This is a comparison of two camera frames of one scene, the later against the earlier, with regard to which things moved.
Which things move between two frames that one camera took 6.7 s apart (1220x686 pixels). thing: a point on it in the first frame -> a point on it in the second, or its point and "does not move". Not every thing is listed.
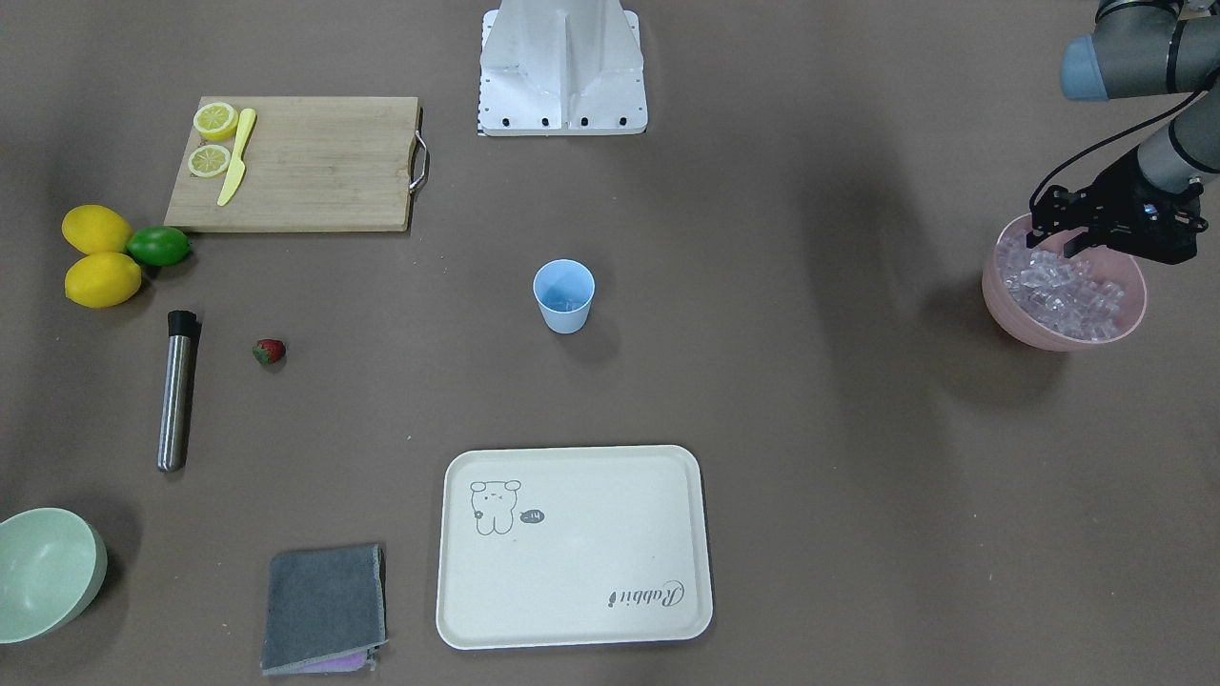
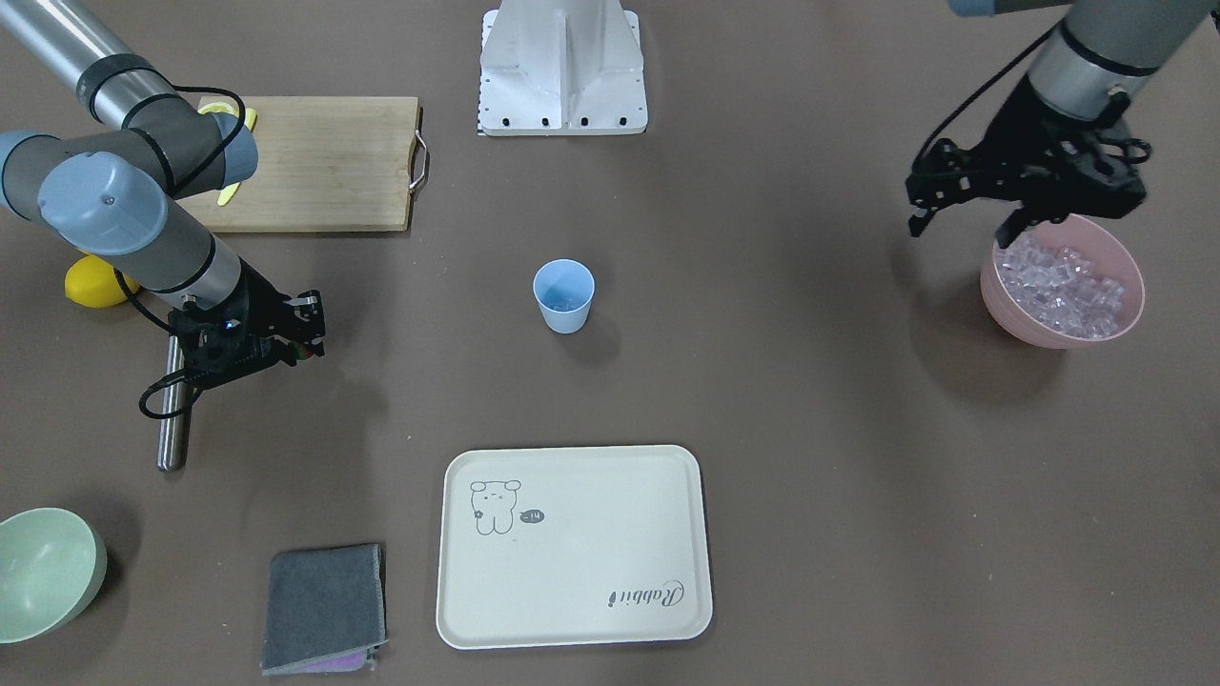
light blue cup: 564,289 does not move
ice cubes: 564,299 does not move
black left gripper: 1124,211 -> 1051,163
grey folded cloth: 326,611 does not move
